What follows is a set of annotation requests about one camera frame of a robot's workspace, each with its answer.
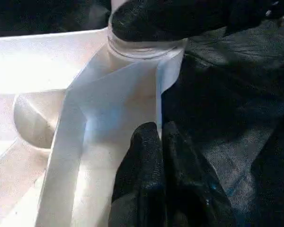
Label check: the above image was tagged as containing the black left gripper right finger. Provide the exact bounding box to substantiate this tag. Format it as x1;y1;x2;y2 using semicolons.
161;121;238;227

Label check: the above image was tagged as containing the white plastic table top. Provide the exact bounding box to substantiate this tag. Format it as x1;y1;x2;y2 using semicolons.
0;26;188;227

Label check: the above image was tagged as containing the white plastic table leg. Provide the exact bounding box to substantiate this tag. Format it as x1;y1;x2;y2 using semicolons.
107;0;189;59

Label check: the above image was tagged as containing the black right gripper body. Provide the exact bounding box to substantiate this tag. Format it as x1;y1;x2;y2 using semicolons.
223;0;284;37

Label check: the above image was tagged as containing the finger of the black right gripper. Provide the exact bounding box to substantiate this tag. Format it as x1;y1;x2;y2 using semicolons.
110;0;230;44

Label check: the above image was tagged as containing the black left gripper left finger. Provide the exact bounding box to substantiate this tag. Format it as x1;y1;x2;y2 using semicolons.
110;122;168;227

